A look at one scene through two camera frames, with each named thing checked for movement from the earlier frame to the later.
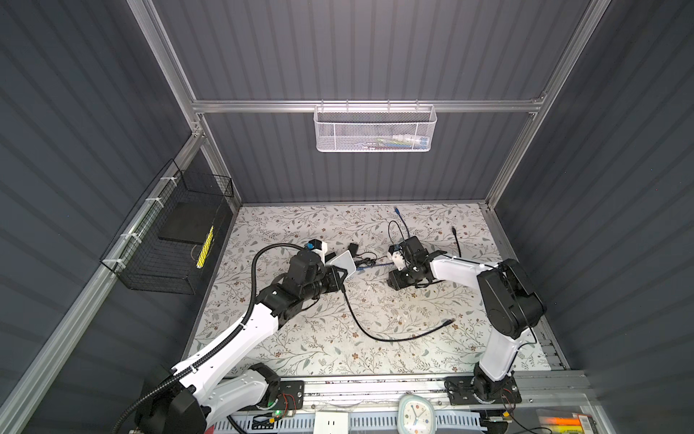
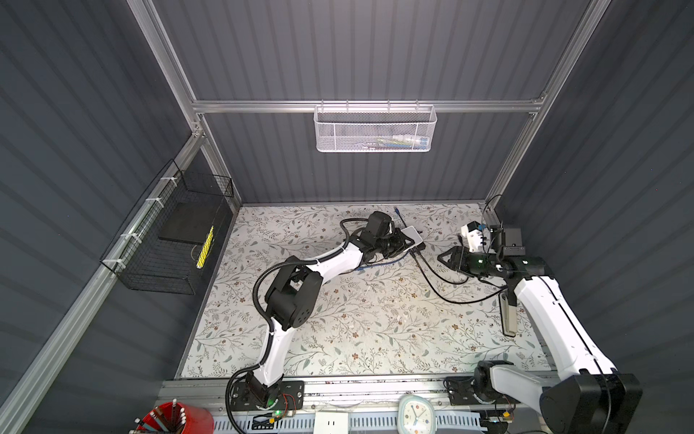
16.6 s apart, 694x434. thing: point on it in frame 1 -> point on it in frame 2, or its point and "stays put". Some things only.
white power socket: [331, 422] stays put
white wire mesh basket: [375, 128] stays put
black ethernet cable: [407, 337] -> [447, 299]
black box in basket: [191, 221] stays put
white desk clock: [416, 415] stays put
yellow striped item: [201, 261] stays put
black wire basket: [165, 243] stays put
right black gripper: [397, 282] -> [456, 260]
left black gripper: [332, 273] -> [398, 242]
